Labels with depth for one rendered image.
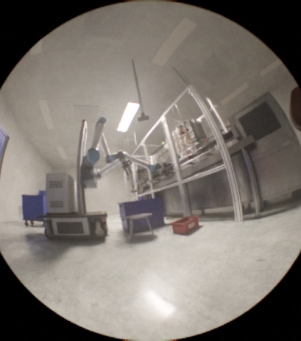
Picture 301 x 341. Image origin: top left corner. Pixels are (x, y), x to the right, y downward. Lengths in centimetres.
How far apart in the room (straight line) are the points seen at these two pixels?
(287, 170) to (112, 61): 289
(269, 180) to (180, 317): 131
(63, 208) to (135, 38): 269
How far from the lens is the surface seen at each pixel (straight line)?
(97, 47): 237
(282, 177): 140
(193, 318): 46
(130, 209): 153
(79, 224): 137
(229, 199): 156
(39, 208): 272
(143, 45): 235
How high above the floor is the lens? 40
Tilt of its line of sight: 15 degrees up
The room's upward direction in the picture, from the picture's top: 10 degrees counter-clockwise
